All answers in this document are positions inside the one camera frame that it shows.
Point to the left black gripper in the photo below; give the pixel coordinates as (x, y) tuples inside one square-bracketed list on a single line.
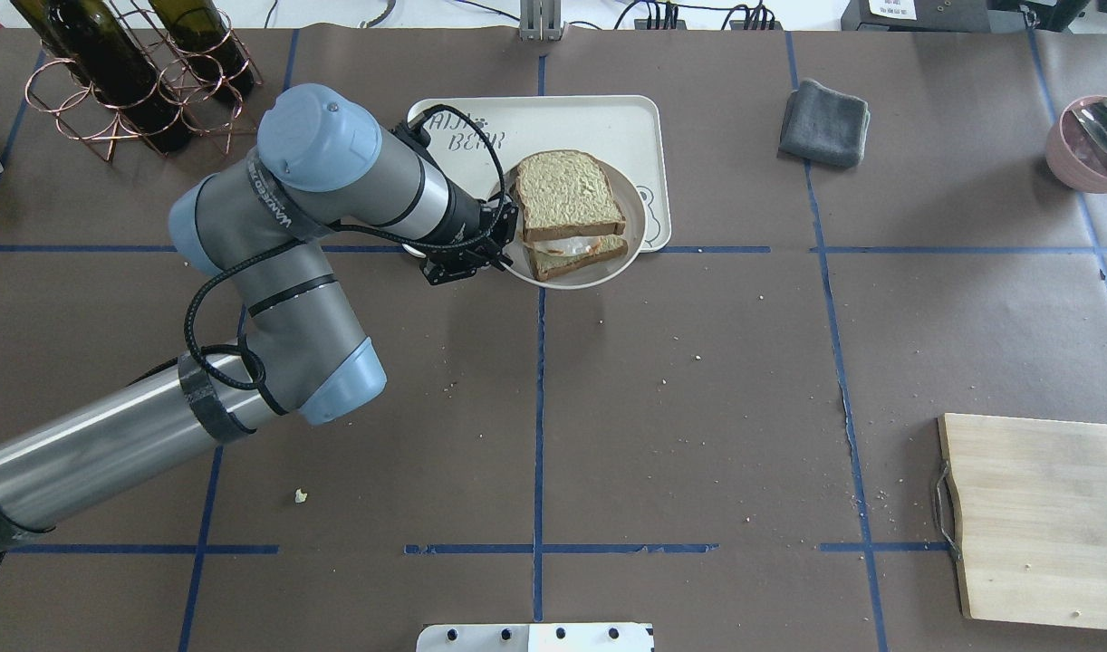
[(464, 222)]

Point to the bread slice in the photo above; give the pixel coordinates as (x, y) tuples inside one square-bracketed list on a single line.
[(544, 268), (565, 194)]

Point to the white round plate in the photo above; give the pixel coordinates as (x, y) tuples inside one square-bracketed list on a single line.
[(628, 201)]

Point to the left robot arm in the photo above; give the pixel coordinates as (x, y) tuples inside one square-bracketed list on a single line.
[(271, 332)]

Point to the cream bear serving tray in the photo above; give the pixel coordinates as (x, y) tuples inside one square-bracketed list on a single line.
[(623, 131)]

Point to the fried egg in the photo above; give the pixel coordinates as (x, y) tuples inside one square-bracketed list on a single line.
[(577, 245)]

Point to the folded grey cloth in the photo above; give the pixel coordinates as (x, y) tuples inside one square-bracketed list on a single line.
[(825, 125)]

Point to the dark green wine bottle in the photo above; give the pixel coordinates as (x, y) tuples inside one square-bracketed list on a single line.
[(100, 52)]

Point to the pink bowl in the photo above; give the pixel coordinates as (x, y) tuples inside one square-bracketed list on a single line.
[(1070, 154)]

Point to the wooden cutting board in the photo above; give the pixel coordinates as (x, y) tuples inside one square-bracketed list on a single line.
[(1029, 498)]

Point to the grey metal post bracket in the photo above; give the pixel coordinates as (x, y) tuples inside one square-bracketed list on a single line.
[(541, 20)]

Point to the copper wire bottle rack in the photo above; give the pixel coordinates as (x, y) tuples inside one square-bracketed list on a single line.
[(57, 92)]

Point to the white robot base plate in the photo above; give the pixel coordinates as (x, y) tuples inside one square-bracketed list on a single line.
[(567, 636)]

